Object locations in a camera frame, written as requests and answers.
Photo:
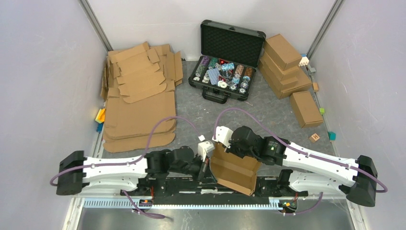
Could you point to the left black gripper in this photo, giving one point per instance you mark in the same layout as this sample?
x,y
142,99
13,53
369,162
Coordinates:
x,y
205,175

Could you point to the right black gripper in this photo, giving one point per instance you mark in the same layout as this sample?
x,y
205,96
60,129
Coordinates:
x,y
231,150

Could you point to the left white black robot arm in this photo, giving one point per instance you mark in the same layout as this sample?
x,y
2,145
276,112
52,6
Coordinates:
x,y
78,173

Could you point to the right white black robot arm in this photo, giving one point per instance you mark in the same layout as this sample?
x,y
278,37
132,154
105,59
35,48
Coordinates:
x,y
306,171

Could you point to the single folded cardboard box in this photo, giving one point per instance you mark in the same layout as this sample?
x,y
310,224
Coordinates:
x,y
305,109

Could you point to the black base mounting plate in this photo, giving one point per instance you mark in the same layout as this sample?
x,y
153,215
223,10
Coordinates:
x,y
186,191

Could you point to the wooden letter H block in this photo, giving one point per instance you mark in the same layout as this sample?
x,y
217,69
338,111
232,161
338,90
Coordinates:
x,y
314,138

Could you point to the black poker chip case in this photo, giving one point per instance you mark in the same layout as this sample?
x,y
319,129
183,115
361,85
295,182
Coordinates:
x,y
227,65

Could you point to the teal cube block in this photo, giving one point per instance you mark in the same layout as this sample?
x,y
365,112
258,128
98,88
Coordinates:
x,y
331,135

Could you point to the small wooden cube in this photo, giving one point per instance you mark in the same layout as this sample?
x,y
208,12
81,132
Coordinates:
x,y
315,87

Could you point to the white blue toy brick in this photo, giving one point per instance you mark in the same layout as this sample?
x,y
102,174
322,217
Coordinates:
x,y
304,61

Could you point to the stack of flat cardboard blanks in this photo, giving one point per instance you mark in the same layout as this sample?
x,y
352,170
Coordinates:
x,y
138,87

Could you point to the orange yellow toy block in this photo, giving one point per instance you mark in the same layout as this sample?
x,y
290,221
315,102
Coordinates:
x,y
100,117

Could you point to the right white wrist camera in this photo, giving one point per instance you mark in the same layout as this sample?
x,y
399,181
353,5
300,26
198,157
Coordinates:
x,y
223,135

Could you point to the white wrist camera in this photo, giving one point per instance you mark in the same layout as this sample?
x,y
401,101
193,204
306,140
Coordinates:
x,y
204,147
223,135

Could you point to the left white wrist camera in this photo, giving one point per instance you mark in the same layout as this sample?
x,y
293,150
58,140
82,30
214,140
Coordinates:
x,y
204,147

